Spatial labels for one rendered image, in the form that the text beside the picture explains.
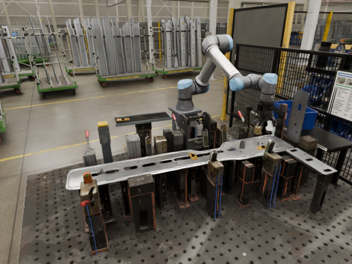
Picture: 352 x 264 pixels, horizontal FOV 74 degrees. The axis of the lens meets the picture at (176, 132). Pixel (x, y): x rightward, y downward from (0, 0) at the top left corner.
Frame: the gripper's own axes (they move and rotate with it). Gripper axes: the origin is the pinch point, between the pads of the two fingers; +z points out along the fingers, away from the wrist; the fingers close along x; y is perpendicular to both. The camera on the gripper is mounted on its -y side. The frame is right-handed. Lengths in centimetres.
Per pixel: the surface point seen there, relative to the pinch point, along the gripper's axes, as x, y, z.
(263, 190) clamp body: 15.6, 8.7, 31.4
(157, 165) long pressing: -2, 69, 10
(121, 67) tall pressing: -724, 12, 63
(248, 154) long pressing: 3.9, 14.2, 11.2
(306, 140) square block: 9.7, -23.9, 6.0
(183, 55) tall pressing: -775, -230, 44
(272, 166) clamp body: 19.2, 8.4, 12.1
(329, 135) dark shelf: 5, -49, 9
